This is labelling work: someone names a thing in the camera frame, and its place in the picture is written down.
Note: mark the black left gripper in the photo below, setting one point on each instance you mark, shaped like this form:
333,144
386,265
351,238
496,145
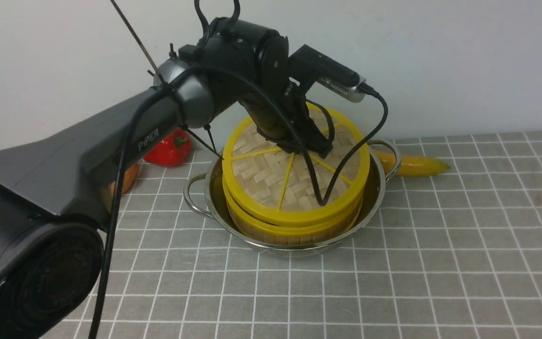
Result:
290,127

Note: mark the yellow bamboo steamer lid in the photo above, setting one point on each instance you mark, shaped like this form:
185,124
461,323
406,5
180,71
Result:
275,186

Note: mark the yellow bamboo steamer basket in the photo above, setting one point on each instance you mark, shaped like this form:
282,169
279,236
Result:
310,233

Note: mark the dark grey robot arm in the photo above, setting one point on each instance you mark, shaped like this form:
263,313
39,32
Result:
55,194

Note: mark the stainless steel pot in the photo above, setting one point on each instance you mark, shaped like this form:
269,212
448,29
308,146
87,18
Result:
217,210

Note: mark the red bell pepper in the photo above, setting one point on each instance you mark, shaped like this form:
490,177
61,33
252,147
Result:
173,151

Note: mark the yellow banana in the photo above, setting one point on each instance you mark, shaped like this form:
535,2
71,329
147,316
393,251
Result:
413,166

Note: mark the brown potato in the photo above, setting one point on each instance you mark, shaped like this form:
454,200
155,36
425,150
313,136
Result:
128,182

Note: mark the grey checkered tablecloth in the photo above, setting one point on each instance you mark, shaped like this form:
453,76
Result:
457,256

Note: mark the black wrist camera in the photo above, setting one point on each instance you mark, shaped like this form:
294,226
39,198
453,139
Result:
332,75

